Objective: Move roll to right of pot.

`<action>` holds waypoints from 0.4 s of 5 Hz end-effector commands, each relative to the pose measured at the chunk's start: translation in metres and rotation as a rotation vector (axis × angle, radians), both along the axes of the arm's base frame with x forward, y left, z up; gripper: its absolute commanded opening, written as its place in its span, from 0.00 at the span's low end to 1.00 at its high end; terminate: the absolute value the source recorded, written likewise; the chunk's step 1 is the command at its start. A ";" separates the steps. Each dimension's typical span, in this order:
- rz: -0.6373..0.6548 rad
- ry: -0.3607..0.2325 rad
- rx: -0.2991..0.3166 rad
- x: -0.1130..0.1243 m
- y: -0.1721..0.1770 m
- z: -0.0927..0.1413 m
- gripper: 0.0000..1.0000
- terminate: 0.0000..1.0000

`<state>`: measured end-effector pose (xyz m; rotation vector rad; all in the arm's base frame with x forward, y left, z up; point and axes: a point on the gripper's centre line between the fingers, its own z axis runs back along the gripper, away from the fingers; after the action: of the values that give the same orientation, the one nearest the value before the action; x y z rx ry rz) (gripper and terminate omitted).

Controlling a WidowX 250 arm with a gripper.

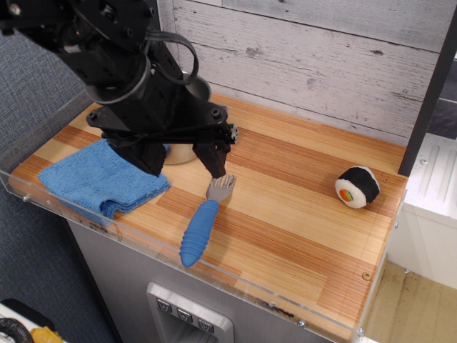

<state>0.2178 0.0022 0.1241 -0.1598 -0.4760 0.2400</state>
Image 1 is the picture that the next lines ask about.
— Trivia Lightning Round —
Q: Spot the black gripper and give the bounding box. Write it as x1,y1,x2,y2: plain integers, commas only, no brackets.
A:
86,75,238,178

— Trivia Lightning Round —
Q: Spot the plush sushi roll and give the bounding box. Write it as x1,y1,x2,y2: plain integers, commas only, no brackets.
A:
335,166,380,209

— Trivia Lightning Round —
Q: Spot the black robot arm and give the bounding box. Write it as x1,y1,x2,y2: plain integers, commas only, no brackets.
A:
1,1,238,178

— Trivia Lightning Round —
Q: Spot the stainless steel pot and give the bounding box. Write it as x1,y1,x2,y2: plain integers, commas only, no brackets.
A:
162,69,213,166

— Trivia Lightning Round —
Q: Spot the blue folded cloth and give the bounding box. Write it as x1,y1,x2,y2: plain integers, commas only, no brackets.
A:
39,139,171,227

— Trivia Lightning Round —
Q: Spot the grey toy cabinet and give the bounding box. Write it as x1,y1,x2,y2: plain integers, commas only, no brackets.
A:
66,217,343,343

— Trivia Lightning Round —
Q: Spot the silver button panel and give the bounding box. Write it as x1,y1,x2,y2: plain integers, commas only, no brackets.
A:
146,282,235,343

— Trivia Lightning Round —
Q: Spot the black and yellow object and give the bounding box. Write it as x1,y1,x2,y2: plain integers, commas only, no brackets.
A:
1,299,65,342

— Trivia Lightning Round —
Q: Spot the white ridged counter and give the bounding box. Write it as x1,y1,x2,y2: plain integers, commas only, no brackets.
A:
387,134,456,288

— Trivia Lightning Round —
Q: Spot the blue handled fork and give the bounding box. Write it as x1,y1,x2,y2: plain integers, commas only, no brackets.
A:
179,174,236,268

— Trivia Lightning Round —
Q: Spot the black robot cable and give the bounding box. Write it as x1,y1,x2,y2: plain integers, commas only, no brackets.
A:
144,29,200,86

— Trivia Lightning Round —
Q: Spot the clear acrylic guard rail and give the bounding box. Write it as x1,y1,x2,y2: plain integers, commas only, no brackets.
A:
3,94,406,342

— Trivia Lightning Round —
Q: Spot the black vertical post right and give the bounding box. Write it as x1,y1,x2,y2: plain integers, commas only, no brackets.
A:
398,0,457,177

